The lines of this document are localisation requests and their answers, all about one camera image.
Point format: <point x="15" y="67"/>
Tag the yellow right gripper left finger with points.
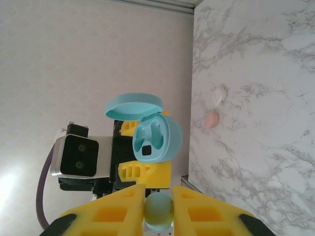
<point x="133" y="209"/>

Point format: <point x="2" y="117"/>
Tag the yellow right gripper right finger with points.
<point x="182" y="211"/>

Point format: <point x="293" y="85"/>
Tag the teal earbud charging case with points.
<point x="171" y="137"/>

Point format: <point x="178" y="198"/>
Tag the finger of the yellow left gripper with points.
<point x="129" y="127"/>
<point x="160" y="174"/>

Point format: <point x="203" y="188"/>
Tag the aluminium frame post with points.
<point x="189" y="7"/>

